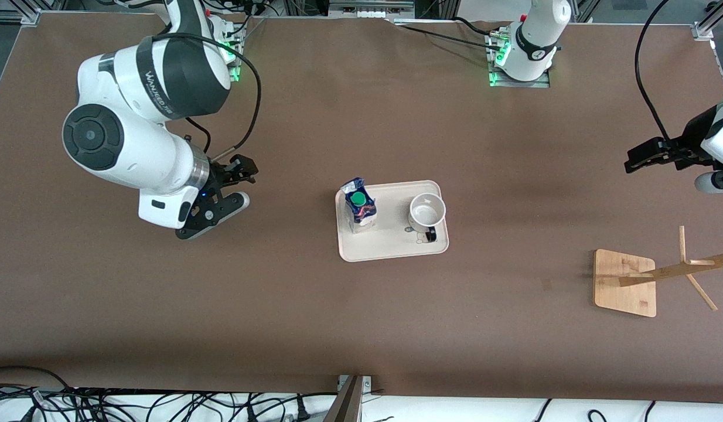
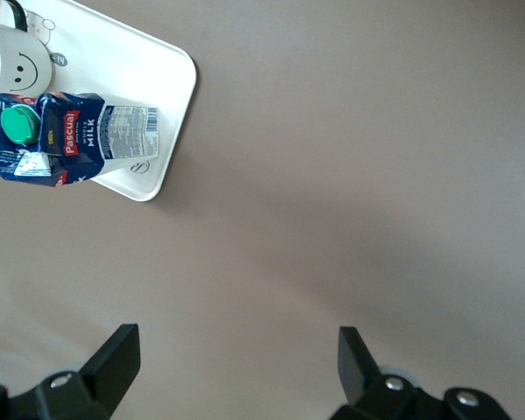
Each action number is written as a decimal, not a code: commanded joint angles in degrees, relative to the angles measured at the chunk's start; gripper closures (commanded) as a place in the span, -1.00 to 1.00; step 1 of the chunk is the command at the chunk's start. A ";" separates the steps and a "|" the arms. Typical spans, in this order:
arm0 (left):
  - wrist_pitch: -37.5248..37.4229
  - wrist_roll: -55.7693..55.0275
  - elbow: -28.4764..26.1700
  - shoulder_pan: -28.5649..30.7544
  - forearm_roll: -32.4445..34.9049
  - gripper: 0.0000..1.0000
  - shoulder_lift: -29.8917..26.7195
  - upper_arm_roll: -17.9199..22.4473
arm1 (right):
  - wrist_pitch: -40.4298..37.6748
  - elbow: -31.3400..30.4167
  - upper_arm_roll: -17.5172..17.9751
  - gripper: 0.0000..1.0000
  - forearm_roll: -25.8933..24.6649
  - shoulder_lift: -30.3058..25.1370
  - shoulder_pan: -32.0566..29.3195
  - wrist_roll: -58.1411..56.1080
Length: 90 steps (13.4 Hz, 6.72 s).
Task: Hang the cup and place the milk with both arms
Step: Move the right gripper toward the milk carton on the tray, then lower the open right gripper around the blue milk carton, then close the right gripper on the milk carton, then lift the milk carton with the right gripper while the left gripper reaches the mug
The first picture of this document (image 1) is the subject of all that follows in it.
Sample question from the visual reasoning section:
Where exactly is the white smiley cup black handle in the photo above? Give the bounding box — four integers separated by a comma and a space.
407, 193, 447, 243

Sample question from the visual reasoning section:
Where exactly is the grey slanted post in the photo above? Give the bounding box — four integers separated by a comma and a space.
323, 376, 364, 422

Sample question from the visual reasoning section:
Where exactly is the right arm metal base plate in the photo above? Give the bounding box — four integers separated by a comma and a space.
220, 18, 245, 83

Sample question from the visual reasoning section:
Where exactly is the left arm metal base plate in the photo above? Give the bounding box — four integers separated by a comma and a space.
486, 32, 551, 89

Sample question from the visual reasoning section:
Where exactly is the silver aluminium frame block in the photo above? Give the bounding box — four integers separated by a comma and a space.
328, 0, 416, 18

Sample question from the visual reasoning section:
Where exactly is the metal table edge bracket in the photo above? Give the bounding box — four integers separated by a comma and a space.
337, 375, 373, 393

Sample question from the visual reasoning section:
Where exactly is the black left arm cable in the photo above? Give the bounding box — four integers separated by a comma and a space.
633, 0, 674, 142

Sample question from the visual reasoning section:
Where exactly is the blue milk carton green cap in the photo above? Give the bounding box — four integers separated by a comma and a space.
340, 178, 378, 234

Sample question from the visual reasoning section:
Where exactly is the beige rabbit print tray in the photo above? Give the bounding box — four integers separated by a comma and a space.
336, 180, 449, 263

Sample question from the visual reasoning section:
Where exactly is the aluminium frame profile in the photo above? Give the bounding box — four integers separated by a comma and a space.
0, 8, 43, 28
691, 0, 723, 42

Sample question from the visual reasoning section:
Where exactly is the wooden cup rack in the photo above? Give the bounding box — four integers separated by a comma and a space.
594, 226, 723, 318

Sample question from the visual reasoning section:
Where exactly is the black base power cable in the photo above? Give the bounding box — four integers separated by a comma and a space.
394, 16, 506, 52

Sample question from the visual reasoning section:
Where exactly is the thin black loop cable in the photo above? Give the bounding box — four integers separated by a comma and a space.
0, 366, 75, 397

